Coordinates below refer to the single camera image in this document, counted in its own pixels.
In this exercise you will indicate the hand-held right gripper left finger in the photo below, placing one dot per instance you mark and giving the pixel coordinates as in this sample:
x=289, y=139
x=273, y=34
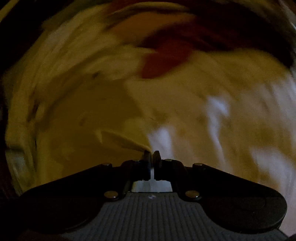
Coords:
x=146, y=163

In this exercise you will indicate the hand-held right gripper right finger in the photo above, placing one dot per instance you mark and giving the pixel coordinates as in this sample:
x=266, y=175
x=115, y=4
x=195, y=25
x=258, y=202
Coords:
x=157, y=163

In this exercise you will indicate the yellow small garment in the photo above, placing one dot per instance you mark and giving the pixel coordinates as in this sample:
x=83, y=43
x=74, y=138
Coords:
x=92, y=129

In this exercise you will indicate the white patterned bed sheet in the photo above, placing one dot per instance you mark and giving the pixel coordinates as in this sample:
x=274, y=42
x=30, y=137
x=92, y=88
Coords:
x=231, y=115

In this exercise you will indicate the red garment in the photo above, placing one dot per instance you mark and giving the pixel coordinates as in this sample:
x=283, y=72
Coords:
x=161, y=62

